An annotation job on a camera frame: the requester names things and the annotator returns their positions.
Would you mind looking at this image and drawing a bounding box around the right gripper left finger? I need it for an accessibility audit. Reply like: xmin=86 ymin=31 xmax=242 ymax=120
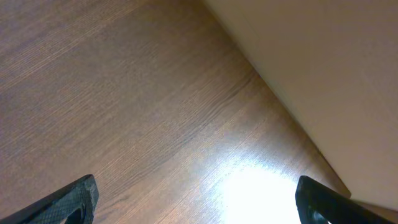
xmin=1 ymin=174 xmax=99 ymax=224

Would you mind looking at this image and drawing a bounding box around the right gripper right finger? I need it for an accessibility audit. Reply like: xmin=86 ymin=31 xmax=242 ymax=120
xmin=295 ymin=175 xmax=392 ymax=224

